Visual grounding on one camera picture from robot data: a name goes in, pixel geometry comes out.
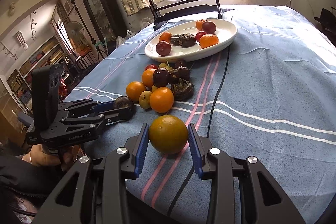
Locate large yellow green orange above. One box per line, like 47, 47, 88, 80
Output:
149, 115, 188, 155

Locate large dark water chestnut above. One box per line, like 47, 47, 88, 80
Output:
179, 34, 196, 48

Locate person's left hand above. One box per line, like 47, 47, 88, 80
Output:
21, 144, 82, 169

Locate yellow small fruit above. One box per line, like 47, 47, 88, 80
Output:
138, 90, 152, 110

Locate orange kumquat in pile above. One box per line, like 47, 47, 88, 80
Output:
149, 87, 174, 114

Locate dark plum in pile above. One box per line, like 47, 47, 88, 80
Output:
153, 68, 169, 88

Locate red cherry tomato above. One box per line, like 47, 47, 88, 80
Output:
144, 64, 158, 71

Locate dark chestnut in pile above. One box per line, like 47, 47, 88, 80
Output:
170, 78, 194, 101

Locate bookshelf with books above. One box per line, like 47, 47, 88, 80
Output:
19, 36, 60, 77

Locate dark red plum on plate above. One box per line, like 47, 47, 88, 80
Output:
155, 41, 171, 56

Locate small dark chestnut on plate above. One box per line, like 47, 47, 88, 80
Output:
170, 34, 180, 46

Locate dark framed picture cabinet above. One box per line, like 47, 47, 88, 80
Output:
83, 0, 127, 52

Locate white oval plate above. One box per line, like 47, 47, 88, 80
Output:
144, 19, 238, 62

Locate mandarin orange on plate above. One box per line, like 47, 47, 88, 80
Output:
199, 34, 219, 49

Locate black coat stand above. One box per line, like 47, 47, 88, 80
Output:
54, 0, 106, 64

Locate dark red plum far plate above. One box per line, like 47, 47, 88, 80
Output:
202, 20, 217, 34

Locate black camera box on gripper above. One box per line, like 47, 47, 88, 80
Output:
31, 63, 63, 132

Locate black cable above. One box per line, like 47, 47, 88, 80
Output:
166, 45, 231, 217

